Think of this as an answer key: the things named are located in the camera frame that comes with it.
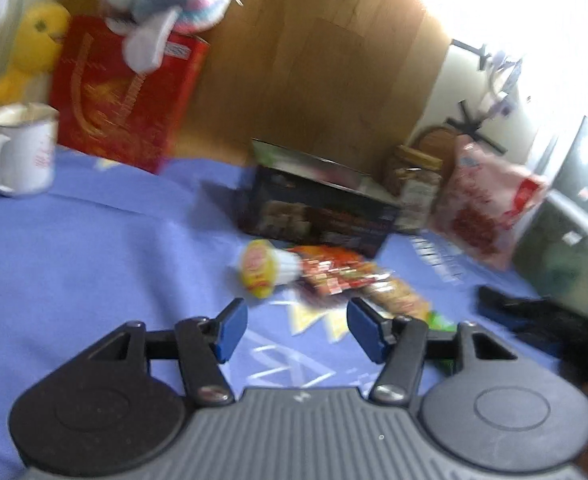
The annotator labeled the green snack packet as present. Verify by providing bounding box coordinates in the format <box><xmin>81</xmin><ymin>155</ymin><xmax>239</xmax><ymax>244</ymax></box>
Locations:
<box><xmin>426</xmin><ymin>311</ymin><xmax>457</xmax><ymax>332</ymax></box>

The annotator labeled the red orange snack packet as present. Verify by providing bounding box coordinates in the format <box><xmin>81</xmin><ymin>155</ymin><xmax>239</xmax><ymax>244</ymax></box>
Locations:
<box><xmin>288</xmin><ymin>245</ymin><xmax>397</xmax><ymax>306</ymax></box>

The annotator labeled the yellow brown snack packet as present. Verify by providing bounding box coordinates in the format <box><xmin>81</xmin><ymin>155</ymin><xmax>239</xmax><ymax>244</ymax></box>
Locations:
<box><xmin>363</xmin><ymin>278</ymin><xmax>431</xmax><ymax>321</ymax></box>

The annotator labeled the round wooden board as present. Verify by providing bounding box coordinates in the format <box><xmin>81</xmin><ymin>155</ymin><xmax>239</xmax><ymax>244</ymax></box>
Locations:
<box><xmin>411</xmin><ymin>125</ymin><xmax>461</xmax><ymax>160</ymax></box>

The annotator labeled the blue printed tablecloth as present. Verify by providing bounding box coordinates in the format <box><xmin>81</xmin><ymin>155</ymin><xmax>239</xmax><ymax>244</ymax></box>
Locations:
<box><xmin>0</xmin><ymin>150</ymin><xmax>538</xmax><ymax>479</ymax></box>

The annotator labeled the white yellow-lid cup snack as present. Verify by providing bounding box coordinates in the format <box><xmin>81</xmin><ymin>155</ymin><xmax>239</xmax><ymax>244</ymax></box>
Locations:
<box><xmin>237</xmin><ymin>240</ymin><xmax>303</xmax><ymax>299</ymax></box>

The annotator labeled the yellow duck plush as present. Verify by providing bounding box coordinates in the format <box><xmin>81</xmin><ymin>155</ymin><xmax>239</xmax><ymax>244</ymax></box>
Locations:
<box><xmin>0</xmin><ymin>1</ymin><xmax>71</xmax><ymax>106</ymax></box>

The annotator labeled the large wooden board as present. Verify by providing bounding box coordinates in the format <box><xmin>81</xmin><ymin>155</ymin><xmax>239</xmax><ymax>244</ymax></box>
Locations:
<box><xmin>59</xmin><ymin>0</ymin><xmax>450</xmax><ymax>176</ymax></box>

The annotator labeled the pink twisted snack bag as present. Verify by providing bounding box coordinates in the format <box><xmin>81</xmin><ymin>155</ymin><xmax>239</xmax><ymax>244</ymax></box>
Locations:
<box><xmin>429</xmin><ymin>136</ymin><xmax>549</xmax><ymax>270</ymax></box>

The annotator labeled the black snack box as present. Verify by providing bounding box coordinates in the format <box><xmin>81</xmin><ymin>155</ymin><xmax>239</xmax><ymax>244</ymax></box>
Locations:
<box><xmin>236</xmin><ymin>139</ymin><xmax>400</xmax><ymax>258</ymax></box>

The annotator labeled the white enamel mug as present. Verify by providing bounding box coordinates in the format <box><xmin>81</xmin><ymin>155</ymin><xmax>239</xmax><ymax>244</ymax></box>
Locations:
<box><xmin>0</xmin><ymin>103</ymin><xmax>59</xmax><ymax>196</ymax></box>

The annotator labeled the red gift bag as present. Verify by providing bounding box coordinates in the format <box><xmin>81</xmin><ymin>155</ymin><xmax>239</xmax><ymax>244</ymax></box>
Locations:
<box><xmin>50</xmin><ymin>15</ymin><xmax>209</xmax><ymax>174</ymax></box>

